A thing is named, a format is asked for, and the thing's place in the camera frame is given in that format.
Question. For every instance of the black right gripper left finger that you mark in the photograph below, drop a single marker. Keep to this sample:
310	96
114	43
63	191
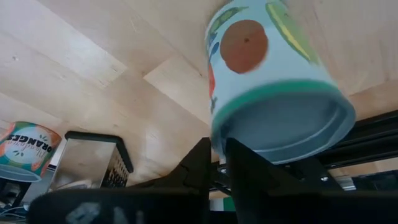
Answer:
199	168

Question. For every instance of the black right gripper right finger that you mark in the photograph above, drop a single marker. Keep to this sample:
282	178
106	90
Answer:
248	174

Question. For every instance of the mixed vegetables can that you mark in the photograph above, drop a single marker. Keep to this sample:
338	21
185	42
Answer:
273	93

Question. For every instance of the mandarin oranges can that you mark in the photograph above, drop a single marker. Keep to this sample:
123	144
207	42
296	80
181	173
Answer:
28	149

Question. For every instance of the black aluminium table frame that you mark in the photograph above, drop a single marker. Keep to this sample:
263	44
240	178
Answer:
373	140

